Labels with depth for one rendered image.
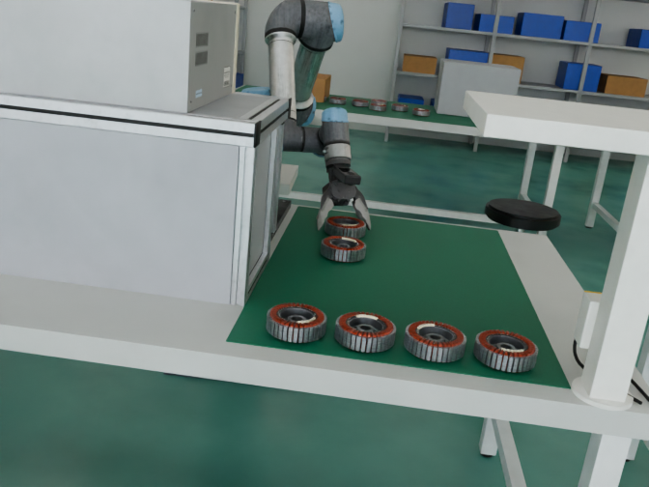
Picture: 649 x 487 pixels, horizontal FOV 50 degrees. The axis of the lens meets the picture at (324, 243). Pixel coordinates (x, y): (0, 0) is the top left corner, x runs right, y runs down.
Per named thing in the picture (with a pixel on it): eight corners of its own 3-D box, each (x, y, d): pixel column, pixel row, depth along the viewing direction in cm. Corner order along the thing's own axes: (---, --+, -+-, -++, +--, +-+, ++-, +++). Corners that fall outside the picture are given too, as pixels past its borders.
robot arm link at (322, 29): (268, 105, 256) (298, -12, 210) (306, 108, 260) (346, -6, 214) (270, 131, 250) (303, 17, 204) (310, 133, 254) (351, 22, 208)
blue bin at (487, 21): (472, 30, 777) (475, 14, 772) (504, 33, 776) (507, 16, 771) (478, 31, 737) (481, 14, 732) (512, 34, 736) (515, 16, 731)
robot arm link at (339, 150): (353, 143, 193) (326, 142, 191) (354, 159, 193) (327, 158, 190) (345, 152, 200) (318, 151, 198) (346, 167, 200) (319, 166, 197)
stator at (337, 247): (352, 267, 166) (354, 252, 165) (312, 255, 170) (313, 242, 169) (372, 255, 175) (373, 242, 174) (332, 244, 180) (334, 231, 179)
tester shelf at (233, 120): (24, 86, 175) (24, 67, 173) (290, 116, 170) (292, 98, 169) (-93, 106, 133) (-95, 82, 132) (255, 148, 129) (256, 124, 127)
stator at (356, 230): (319, 227, 193) (320, 214, 192) (356, 227, 197) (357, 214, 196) (331, 240, 183) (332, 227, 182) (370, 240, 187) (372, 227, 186)
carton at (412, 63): (402, 69, 799) (404, 53, 793) (433, 71, 796) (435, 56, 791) (402, 71, 761) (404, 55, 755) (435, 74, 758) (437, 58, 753)
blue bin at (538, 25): (514, 34, 775) (518, 13, 767) (551, 38, 772) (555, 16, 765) (520, 35, 735) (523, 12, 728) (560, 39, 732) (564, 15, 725)
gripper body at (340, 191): (347, 208, 199) (344, 167, 201) (357, 201, 191) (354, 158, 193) (322, 208, 196) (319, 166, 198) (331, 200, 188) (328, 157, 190)
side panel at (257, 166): (257, 258, 165) (266, 124, 155) (268, 260, 165) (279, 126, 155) (230, 304, 139) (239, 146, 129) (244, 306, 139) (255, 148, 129)
